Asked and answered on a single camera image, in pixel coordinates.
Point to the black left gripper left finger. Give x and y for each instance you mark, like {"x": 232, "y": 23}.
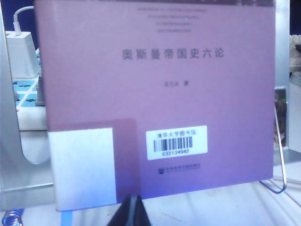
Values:
{"x": 123, "y": 214}

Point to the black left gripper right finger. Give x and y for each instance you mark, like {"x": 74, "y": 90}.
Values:
{"x": 142, "y": 214}

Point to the pink hardcover book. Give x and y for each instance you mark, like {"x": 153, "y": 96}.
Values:
{"x": 152, "y": 94}

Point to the white power strip blue pattern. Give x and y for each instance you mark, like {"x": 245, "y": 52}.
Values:
{"x": 26, "y": 94}

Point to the white charger block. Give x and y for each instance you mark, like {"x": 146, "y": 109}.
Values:
{"x": 21, "y": 56}

